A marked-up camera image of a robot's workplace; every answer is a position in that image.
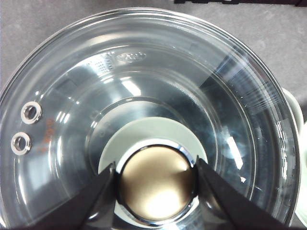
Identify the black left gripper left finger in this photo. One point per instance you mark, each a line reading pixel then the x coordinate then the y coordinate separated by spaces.
pixel 92 208

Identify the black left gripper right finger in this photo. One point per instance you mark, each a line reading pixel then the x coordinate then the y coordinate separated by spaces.
pixel 231 202

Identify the glass lid with green knob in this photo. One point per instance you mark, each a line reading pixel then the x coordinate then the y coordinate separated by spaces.
pixel 151 90

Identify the green electric steamer pot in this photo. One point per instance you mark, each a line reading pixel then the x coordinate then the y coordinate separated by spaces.
pixel 300 209

